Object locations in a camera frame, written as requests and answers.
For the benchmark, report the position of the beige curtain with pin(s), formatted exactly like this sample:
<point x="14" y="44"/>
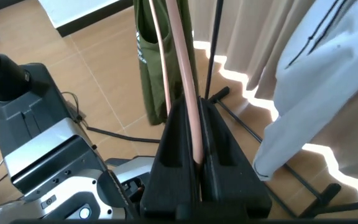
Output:
<point x="253" y="31"/>

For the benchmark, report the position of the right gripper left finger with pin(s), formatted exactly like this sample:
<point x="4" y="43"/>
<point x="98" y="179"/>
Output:
<point x="166" y="186"/>

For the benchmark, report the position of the pale grey shorts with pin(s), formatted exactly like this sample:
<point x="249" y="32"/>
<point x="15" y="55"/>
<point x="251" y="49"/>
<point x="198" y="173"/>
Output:
<point x="322" y="93"/>

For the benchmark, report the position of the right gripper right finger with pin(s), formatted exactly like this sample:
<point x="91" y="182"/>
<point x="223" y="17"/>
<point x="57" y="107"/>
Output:
<point x="238" y="193"/>

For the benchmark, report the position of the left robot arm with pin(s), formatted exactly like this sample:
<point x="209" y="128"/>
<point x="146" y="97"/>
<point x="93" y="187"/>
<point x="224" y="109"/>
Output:
<point x="2" y="77"/>

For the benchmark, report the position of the pink clothes hanger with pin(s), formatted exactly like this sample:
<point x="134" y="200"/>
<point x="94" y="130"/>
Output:
<point x="189" y="77"/>

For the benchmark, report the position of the black clothes rack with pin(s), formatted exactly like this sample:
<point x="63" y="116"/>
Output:
<point x="213" y="46"/>

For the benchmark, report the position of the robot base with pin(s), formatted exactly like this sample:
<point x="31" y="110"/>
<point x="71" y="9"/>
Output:
<point x="42" y="149"/>

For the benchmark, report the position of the green garment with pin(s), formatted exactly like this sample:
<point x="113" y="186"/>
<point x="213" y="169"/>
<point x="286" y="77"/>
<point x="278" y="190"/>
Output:
<point x="149" y="87"/>

